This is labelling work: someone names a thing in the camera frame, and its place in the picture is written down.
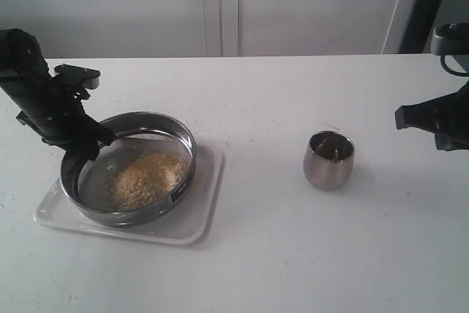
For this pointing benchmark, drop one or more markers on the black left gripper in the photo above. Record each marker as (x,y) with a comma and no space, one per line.
(54,111)

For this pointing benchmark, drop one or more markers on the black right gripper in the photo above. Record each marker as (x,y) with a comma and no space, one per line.
(448,114)

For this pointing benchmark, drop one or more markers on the round steel sieve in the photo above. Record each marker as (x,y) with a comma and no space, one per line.
(135,134)

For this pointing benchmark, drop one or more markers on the yellow grain mixture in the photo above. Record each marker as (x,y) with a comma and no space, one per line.
(145,180)

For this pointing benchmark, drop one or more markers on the stainless steel cup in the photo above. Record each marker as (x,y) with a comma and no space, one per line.
(328,160)

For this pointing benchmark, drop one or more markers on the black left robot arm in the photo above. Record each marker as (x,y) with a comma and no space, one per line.
(21,56)

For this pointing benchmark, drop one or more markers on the white rectangular tray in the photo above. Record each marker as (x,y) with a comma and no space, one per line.
(182,226)

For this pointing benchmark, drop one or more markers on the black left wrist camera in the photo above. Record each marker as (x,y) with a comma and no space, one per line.
(73,75)

